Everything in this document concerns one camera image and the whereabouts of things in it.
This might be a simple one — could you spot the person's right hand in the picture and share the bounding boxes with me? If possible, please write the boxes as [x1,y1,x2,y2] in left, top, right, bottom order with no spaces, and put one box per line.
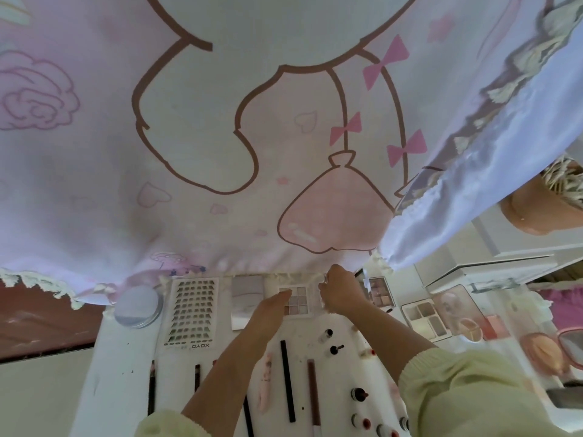
[319,263,370,317]

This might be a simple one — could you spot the person's left hand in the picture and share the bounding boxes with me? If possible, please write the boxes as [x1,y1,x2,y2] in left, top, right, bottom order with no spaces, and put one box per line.
[244,288,295,347]

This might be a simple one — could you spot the lavender rectangular palette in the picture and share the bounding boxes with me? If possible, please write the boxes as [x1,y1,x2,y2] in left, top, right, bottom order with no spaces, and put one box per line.
[230,274,267,331]

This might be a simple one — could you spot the clear eyeshadow palette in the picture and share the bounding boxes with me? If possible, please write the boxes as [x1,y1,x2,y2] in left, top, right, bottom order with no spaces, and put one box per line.
[278,283,313,317]

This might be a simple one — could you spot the dark brown eyeshadow palette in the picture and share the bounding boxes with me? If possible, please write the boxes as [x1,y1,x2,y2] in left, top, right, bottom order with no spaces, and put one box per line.
[367,277,395,310]

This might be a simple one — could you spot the pink lip gloss tube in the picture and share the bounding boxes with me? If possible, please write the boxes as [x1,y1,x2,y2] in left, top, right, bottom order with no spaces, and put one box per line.
[257,354,274,413]

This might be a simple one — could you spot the white false eyelash tray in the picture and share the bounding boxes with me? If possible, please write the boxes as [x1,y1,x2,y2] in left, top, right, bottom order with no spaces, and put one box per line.
[164,276,220,350]

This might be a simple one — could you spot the tan eyeshadow palette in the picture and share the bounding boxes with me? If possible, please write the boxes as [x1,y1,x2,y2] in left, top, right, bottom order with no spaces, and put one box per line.
[401,285,488,344]

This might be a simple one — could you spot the round silver compact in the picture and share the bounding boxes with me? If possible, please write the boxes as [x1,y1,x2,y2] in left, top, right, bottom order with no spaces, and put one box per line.
[114,285,163,330]

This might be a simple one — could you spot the pink blush pan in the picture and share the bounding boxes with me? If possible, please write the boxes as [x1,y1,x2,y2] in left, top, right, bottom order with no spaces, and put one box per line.
[485,314,511,339]

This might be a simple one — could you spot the pink cushion compact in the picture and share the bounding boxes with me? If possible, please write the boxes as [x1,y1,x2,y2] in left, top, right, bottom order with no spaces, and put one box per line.
[522,327,583,377]

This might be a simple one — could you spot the person's right forearm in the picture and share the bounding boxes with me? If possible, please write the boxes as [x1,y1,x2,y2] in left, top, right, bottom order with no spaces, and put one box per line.
[350,300,570,437]

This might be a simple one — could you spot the person's left forearm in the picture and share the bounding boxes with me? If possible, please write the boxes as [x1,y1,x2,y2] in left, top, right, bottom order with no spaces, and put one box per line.
[137,327,284,437]

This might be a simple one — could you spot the white table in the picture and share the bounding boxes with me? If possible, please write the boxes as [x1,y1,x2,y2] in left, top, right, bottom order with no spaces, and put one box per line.
[71,268,583,437]

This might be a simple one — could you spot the white shelf unit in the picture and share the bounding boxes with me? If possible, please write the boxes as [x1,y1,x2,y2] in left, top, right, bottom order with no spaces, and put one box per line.
[423,132,583,295]

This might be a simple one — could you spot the terracotta pot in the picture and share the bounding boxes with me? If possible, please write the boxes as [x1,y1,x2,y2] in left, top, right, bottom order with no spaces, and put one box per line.
[499,159,583,235]

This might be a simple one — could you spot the reddish brown door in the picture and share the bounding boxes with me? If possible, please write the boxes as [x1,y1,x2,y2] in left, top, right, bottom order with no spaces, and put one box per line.
[0,282,106,363]

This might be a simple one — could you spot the pink cartoon print cloth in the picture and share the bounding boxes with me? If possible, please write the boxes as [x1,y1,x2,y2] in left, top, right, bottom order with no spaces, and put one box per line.
[0,0,583,310]

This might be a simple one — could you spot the bunch of cotton swabs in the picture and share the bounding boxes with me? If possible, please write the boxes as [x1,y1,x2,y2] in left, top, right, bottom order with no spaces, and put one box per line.
[545,157,583,206]

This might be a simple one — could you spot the small white bow-handle drawer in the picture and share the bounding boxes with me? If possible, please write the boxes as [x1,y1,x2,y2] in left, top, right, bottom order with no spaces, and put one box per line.
[426,254,559,295]

